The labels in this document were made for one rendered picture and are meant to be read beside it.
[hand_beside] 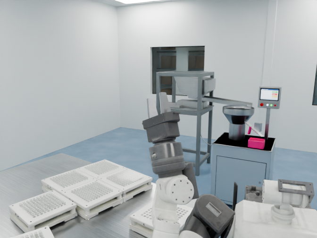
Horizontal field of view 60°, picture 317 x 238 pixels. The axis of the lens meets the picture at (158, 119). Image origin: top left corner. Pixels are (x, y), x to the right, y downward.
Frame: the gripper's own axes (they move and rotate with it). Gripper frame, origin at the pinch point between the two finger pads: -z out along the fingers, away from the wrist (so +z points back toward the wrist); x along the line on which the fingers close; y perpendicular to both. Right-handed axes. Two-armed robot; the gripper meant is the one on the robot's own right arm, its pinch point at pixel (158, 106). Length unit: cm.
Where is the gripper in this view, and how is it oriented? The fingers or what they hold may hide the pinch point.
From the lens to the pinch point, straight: 76.2
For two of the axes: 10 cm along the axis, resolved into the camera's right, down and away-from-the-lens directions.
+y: -7.4, 0.2, -6.8
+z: 1.7, 9.7, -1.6
